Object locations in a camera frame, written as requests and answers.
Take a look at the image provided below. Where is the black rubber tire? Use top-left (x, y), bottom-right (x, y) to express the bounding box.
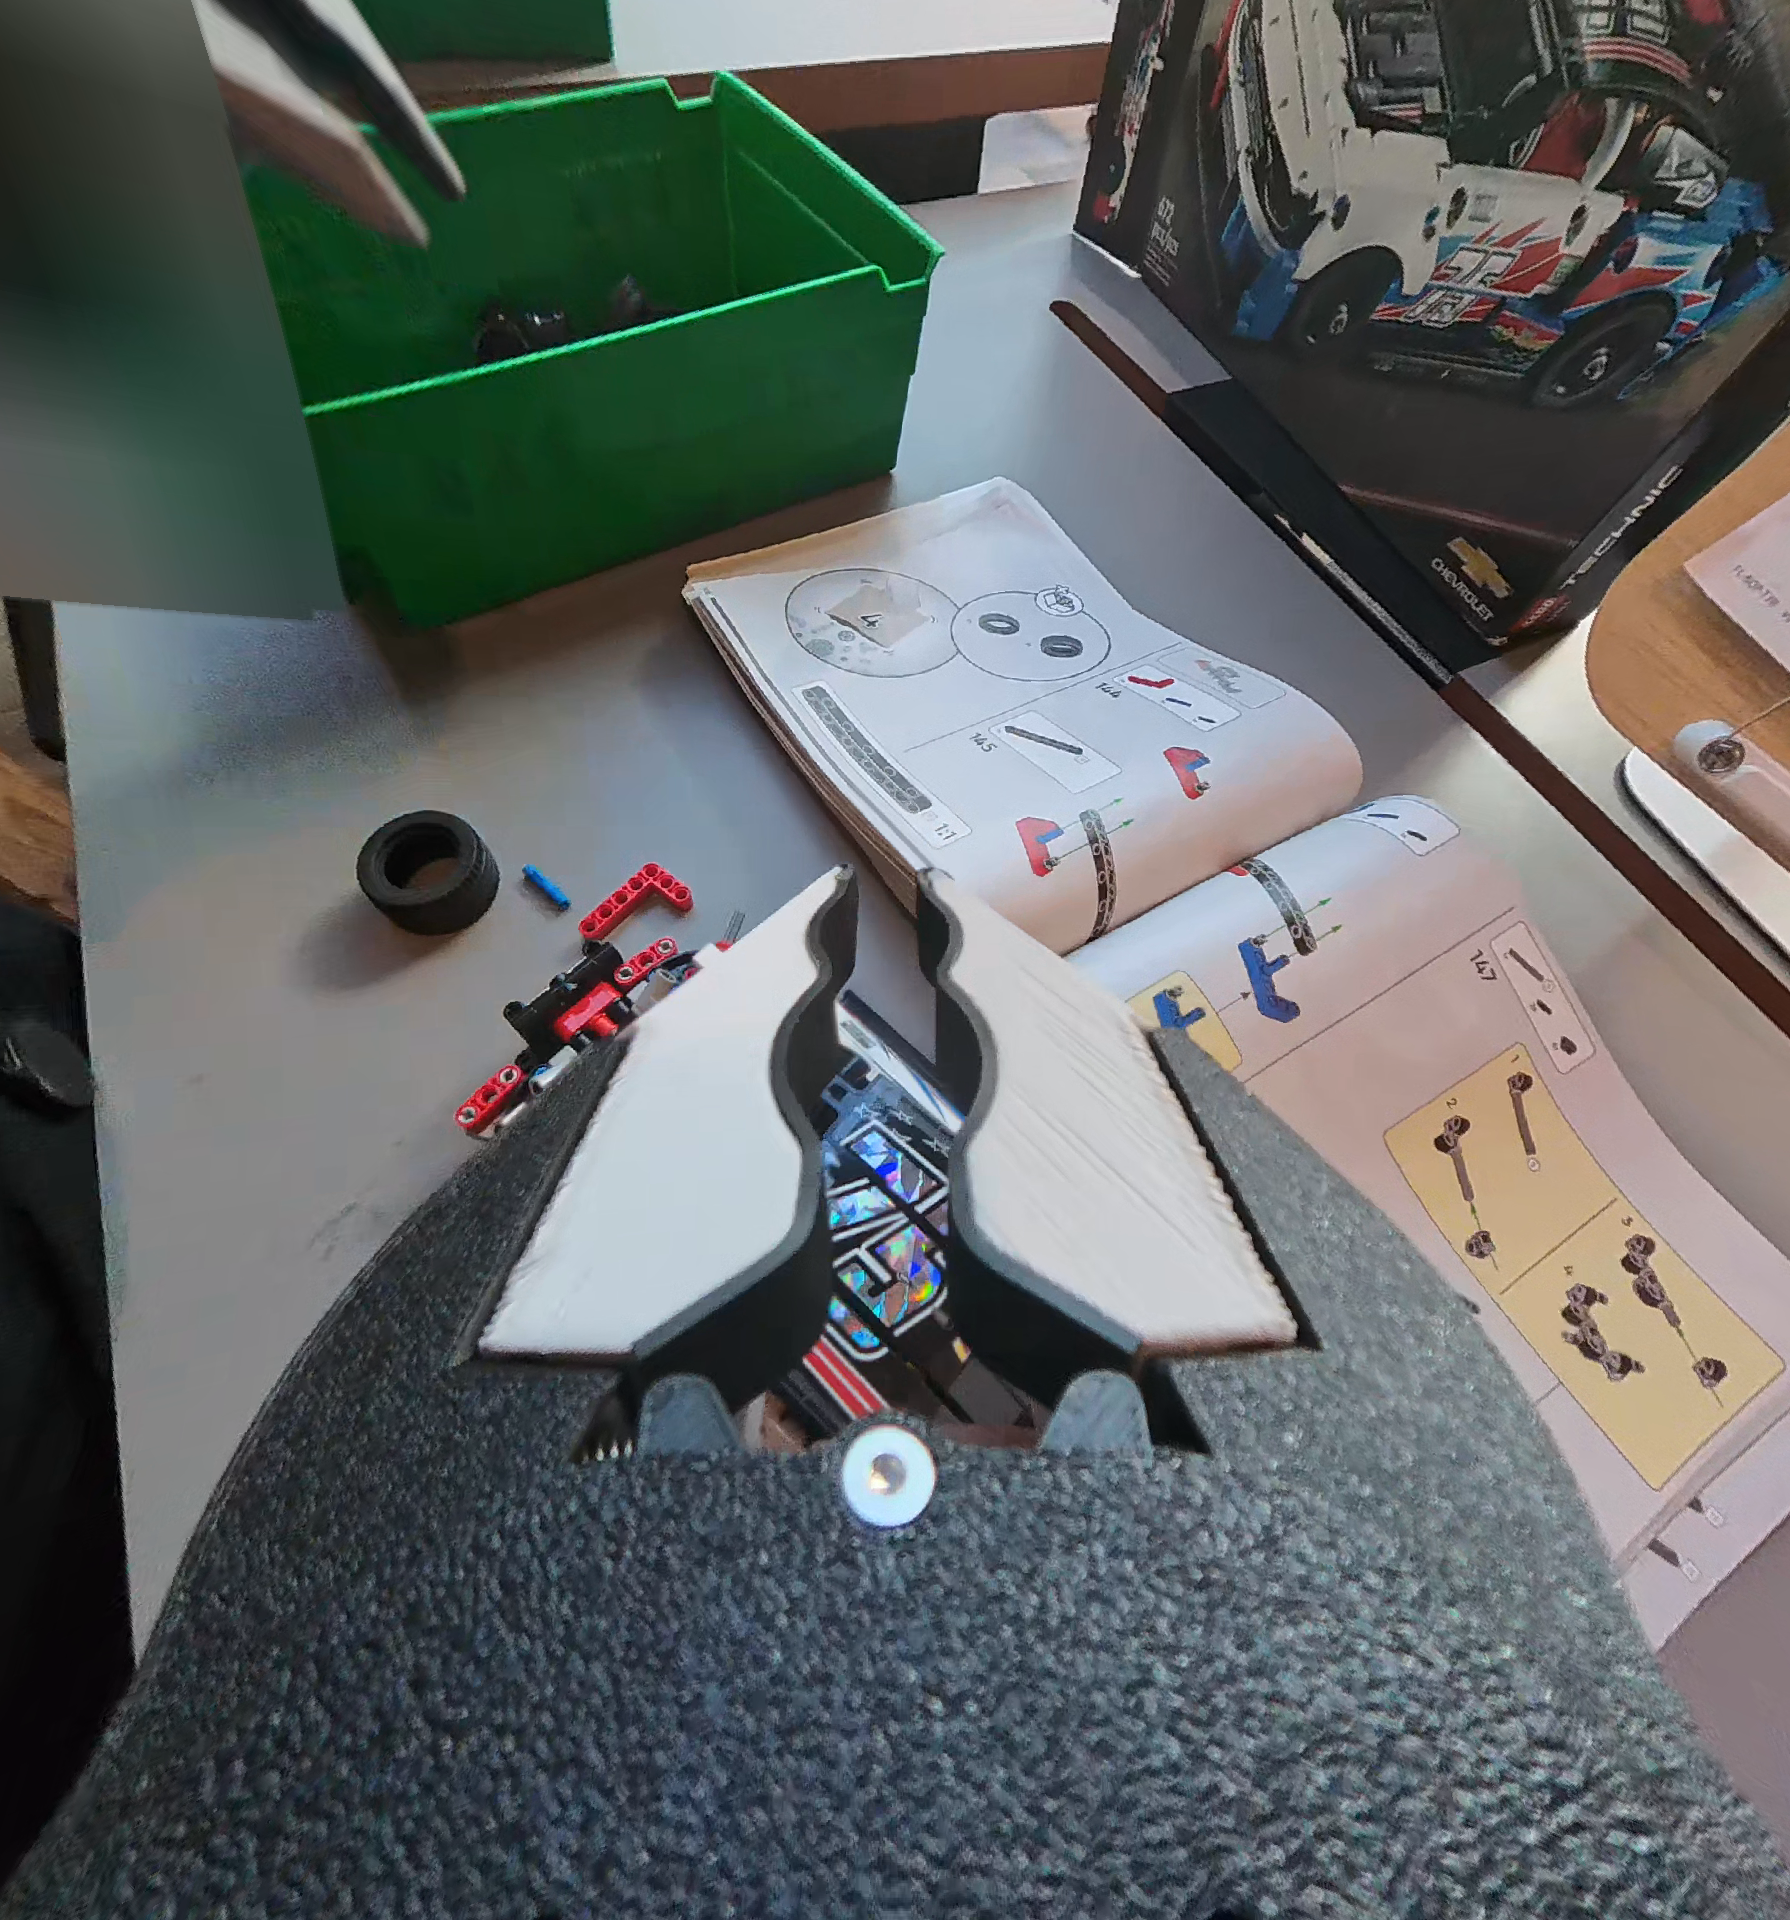
top-left (356, 810), bottom-right (503, 937)

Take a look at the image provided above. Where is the toy brick race car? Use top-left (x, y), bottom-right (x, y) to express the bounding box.
top-left (453, 931), bottom-right (989, 1458)

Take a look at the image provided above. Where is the grey desk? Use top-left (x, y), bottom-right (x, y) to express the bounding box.
top-left (52, 181), bottom-right (1790, 1920)

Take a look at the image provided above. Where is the red angled brick beam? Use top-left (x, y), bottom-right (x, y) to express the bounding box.
top-left (581, 865), bottom-right (695, 943)

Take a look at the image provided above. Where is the printed instruction sheet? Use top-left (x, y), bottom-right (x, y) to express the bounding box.
top-left (1683, 450), bottom-right (1790, 709)

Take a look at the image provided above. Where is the adjoining white desk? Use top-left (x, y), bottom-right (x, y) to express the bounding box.
top-left (1451, 601), bottom-right (1790, 1056)

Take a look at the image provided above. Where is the green plastic bin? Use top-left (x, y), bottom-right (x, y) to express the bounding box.
top-left (355, 0), bottom-right (612, 66)
top-left (242, 70), bottom-right (935, 631)

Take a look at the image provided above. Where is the pile of brick parts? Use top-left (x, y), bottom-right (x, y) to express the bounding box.
top-left (473, 275), bottom-right (676, 366)

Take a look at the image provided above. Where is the black harness strap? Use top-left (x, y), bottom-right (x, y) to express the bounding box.
top-left (0, 1017), bottom-right (98, 1116)

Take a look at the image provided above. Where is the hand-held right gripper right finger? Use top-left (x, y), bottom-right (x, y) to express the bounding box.
top-left (916, 870), bottom-right (1312, 1393)

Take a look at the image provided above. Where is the open instruction booklet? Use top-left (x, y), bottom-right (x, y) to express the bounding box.
top-left (683, 477), bottom-right (1790, 1653)

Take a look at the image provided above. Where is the wooden document stand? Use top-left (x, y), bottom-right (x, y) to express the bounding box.
top-left (1584, 374), bottom-right (1790, 1039)

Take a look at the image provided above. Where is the black toy car box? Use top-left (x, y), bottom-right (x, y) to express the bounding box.
top-left (1070, 0), bottom-right (1790, 673)

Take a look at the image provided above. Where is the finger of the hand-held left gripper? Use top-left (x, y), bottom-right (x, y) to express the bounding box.
top-left (295, 0), bottom-right (473, 204)
top-left (204, 22), bottom-right (437, 253)

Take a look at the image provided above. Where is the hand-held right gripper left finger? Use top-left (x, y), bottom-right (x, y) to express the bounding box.
top-left (475, 865), bottom-right (859, 1410)

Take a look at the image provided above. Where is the wooden-edged table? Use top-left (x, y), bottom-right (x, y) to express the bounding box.
top-left (385, 43), bottom-right (1118, 200)

